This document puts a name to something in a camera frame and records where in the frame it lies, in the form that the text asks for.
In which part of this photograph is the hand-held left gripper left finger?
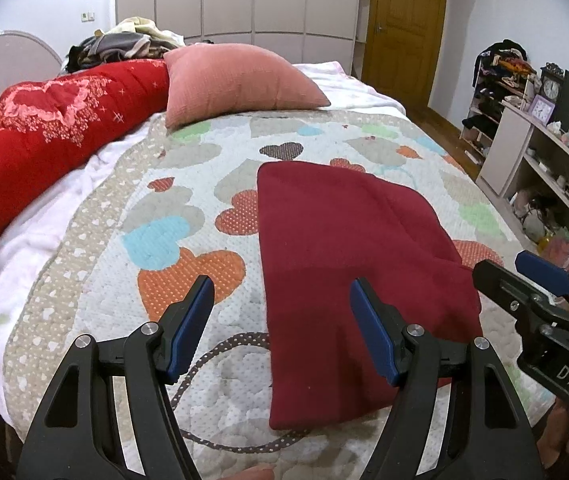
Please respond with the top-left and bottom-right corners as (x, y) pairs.
(17, 275), (215, 480)

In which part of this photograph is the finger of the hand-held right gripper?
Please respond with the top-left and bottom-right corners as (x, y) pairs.
(515, 251), (569, 322)
(473, 259), (557, 333)

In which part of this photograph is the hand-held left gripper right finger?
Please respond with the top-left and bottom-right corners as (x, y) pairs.
(349, 277), (547, 480)

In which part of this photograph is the maroon knit garment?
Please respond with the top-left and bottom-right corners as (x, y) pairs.
(256, 160), (485, 432)

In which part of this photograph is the rack with clothes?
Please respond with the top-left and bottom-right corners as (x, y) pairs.
(461, 39), (537, 167)

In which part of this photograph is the pile of clothes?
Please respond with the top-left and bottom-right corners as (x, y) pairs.
(67, 16), (186, 72)

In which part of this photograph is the person's right hand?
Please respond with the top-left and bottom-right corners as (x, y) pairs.
(535, 394), (569, 477)

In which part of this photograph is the white shelf unit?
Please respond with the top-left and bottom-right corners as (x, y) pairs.
(475, 100), (569, 263)

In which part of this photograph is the heart print bedspread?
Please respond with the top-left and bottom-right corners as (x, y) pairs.
(2, 105), (565, 480)

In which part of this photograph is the small purple clock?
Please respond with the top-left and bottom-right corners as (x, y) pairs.
(527, 95), (556, 125)

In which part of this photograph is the black mantel clock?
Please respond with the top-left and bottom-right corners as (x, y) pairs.
(538, 62), (566, 108)

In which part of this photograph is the pink pillow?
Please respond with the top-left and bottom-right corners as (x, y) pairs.
(163, 42), (331, 129)

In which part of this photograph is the red embroidered quilt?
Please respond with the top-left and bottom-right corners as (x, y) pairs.
(0, 57), (172, 278)

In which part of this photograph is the wooden door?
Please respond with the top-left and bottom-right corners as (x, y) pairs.
(363, 0), (449, 111)

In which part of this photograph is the white wardrobe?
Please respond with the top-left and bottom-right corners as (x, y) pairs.
(114, 0), (371, 77)

